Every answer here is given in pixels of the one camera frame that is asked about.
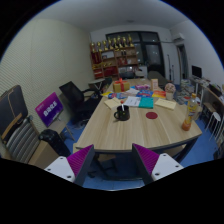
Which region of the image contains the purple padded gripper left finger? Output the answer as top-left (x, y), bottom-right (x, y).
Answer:
top-left (45, 145), bottom-right (95, 186)

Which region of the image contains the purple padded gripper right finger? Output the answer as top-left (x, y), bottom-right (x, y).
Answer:
top-left (132, 144), bottom-right (183, 185)

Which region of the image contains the red round coaster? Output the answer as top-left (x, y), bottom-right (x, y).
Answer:
top-left (146, 112), bottom-right (158, 119)

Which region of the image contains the wooden conference table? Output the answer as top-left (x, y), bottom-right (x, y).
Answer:
top-left (72, 77), bottom-right (203, 164)

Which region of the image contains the striped grey chair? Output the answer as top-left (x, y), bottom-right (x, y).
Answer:
top-left (0, 116), bottom-right (40, 163)

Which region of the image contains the black mug with spoon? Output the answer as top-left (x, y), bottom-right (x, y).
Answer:
top-left (114, 105), bottom-right (130, 121)

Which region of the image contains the black office chair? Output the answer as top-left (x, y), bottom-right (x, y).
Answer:
top-left (59, 81), bottom-right (102, 122)

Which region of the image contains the purple sign board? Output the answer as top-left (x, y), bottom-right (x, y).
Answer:
top-left (35, 92), bottom-right (63, 127)

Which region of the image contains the teal notebook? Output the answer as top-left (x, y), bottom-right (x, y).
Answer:
top-left (139, 97), bottom-right (154, 109)

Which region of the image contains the yellow notepad right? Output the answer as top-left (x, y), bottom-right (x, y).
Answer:
top-left (155, 99), bottom-right (176, 110)

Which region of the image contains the yellow notepad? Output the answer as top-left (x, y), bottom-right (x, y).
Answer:
top-left (104, 98), bottom-right (121, 109)
top-left (155, 99), bottom-right (176, 110)

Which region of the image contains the white paper sheet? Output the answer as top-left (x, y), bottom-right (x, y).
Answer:
top-left (125, 96), bottom-right (141, 107)

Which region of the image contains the orange juice plastic bottle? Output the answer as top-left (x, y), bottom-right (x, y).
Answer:
top-left (182, 93), bottom-right (198, 131)

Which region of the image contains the yellow notepad left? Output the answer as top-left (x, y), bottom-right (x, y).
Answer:
top-left (104, 98), bottom-right (121, 109)

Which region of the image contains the patterned paper cup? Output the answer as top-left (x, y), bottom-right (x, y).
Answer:
top-left (165, 83), bottom-right (176, 100)

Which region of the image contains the white stool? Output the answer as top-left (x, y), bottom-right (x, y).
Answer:
top-left (206, 112), bottom-right (221, 138)

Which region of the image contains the yellow gift box red ribbon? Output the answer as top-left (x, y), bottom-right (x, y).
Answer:
top-left (113, 79), bottom-right (130, 93)

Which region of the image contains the computer monitor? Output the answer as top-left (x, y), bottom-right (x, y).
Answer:
top-left (192, 66), bottom-right (202, 78)

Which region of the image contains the wooden shelf with trophies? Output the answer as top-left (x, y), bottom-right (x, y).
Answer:
top-left (90, 35), bottom-right (138, 79)

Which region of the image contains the air conditioner unit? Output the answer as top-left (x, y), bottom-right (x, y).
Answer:
top-left (172, 33), bottom-right (185, 42)

